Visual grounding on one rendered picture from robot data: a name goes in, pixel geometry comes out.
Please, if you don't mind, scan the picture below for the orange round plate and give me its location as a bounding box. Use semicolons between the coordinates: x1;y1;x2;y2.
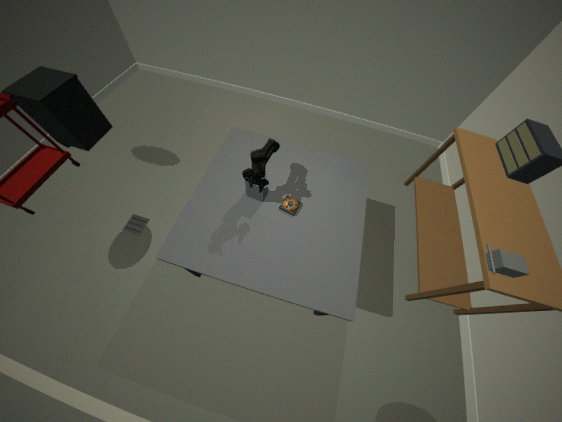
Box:
283;198;298;210

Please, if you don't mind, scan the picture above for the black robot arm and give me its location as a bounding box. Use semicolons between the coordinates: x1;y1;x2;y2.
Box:
250;138;280;179

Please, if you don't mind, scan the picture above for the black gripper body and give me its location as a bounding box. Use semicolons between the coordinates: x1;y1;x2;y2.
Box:
242;165;269;185

